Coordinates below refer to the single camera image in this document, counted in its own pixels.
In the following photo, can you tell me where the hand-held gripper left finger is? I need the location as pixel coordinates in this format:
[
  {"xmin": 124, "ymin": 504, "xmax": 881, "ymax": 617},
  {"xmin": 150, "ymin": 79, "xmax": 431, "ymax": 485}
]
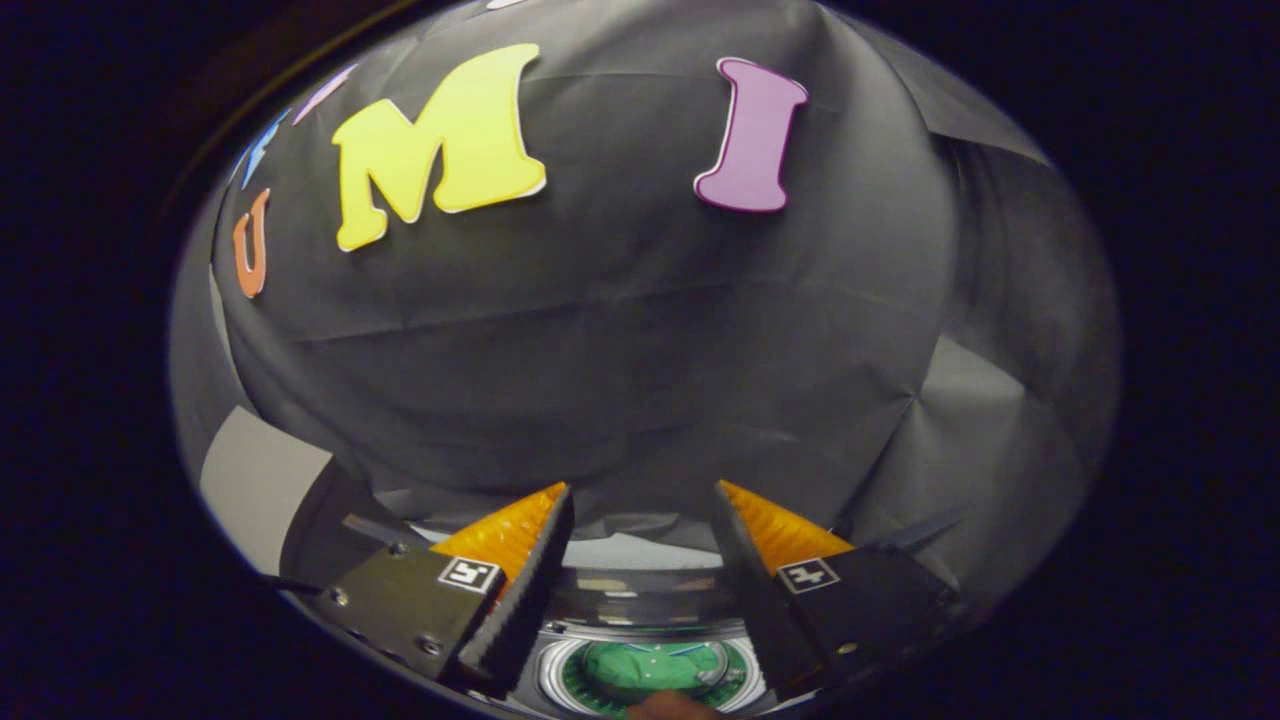
[{"xmin": 318, "ymin": 482, "xmax": 576, "ymax": 696}]

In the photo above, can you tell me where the grey washing machine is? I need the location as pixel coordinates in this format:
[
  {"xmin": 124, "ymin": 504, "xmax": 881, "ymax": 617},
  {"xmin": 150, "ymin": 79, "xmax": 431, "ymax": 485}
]
[{"xmin": 500, "ymin": 600, "xmax": 791, "ymax": 720}]

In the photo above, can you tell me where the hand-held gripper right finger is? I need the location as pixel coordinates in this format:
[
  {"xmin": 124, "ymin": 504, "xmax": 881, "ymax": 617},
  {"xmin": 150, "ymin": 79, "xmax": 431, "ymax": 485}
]
[{"xmin": 712, "ymin": 480, "xmax": 961, "ymax": 701}]

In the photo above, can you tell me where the black backdrop cloth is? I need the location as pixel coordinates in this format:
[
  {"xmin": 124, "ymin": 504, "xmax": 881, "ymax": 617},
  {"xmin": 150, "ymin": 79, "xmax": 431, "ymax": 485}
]
[{"xmin": 170, "ymin": 0, "xmax": 1121, "ymax": 601}]

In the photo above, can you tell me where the green polo shirt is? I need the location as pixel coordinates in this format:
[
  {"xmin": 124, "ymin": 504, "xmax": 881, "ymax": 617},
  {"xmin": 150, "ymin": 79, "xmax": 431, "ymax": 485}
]
[{"xmin": 583, "ymin": 640, "xmax": 726, "ymax": 696}]

